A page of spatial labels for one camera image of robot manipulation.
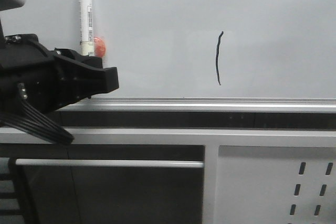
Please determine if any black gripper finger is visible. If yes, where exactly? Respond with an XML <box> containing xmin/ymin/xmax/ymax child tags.
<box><xmin>54</xmin><ymin>49</ymin><xmax>119</xmax><ymax>95</ymax></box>

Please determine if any white whiteboard marker pen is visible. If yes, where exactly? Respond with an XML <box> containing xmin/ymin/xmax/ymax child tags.
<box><xmin>79</xmin><ymin>0</ymin><xmax>95</xmax><ymax>56</ymax></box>

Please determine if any dark glass panel with rail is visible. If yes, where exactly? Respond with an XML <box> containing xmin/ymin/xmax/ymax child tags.
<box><xmin>15</xmin><ymin>158</ymin><xmax>204</xmax><ymax>223</ymax></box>

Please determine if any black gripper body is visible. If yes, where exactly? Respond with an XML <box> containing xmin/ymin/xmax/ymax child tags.
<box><xmin>1</xmin><ymin>34</ymin><xmax>92</xmax><ymax>119</ymax></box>

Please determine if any white whiteboard with aluminium frame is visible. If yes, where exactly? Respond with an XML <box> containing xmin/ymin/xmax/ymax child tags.
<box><xmin>1</xmin><ymin>0</ymin><xmax>335</xmax><ymax>113</ymax></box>

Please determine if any black ribbon cable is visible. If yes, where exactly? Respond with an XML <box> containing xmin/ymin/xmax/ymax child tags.
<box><xmin>0</xmin><ymin>103</ymin><xmax>75</xmax><ymax>146</ymax></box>

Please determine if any white perforated metal panel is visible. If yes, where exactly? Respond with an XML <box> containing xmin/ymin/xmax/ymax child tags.
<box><xmin>214</xmin><ymin>146</ymin><xmax>335</xmax><ymax>223</ymax></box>

